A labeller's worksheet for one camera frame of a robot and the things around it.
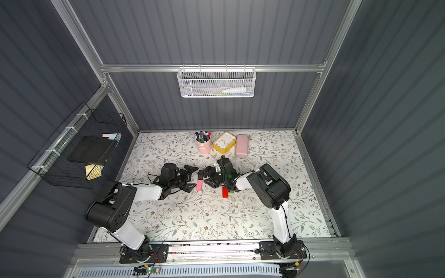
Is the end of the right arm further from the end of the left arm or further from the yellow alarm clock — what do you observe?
the yellow alarm clock

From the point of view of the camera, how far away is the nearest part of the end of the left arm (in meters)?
0.75

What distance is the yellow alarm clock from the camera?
1105 mm

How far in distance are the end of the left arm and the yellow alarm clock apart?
0.24 meters
